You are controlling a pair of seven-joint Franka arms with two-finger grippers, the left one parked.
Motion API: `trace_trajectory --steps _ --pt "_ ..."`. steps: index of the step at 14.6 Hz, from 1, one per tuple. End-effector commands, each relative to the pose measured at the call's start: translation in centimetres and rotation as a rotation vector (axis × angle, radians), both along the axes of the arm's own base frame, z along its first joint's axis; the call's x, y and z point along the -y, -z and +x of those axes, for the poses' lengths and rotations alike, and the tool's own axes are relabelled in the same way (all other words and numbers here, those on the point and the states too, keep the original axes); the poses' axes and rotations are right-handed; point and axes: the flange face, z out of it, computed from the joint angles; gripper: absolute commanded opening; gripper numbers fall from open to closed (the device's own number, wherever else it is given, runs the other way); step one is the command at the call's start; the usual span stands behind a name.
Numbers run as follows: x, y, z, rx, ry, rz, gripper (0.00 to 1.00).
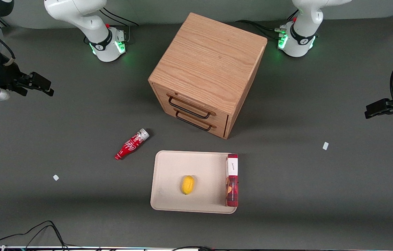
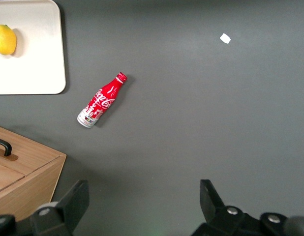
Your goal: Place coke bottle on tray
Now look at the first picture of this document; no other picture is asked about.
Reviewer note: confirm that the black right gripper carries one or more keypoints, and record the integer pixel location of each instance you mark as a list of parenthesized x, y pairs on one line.
[(5, 77)]

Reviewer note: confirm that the red coke bottle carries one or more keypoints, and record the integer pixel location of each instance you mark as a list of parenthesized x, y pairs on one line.
[(131, 144)]

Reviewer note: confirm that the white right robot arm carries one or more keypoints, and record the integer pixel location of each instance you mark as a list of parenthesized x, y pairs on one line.
[(77, 14)]

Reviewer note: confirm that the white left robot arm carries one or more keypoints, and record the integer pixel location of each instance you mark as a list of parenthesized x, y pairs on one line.
[(301, 38)]

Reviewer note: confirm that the beige plastic tray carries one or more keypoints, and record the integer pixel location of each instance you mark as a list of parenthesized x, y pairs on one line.
[(203, 167)]

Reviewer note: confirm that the wooden drawer front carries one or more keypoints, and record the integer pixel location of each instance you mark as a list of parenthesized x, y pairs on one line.
[(219, 131)]

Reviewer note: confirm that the red snack box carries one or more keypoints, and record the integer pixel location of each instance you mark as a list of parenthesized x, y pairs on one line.
[(232, 184)]

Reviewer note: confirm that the wooden drawer cabinet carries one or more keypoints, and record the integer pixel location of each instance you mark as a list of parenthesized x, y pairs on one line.
[(210, 59)]

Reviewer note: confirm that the yellow lemon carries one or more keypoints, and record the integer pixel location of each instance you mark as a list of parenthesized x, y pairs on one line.
[(188, 185)]

